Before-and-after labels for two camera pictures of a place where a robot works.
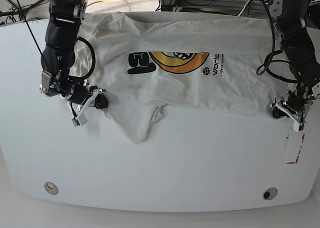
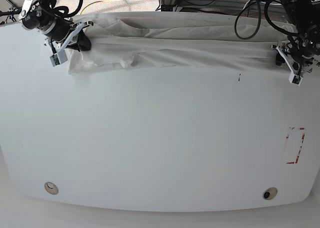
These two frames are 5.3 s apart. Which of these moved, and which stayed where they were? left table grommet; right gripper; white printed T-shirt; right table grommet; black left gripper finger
Moved: white printed T-shirt; right gripper; black left gripper finger
Stayed: right table grommet; left table grommet
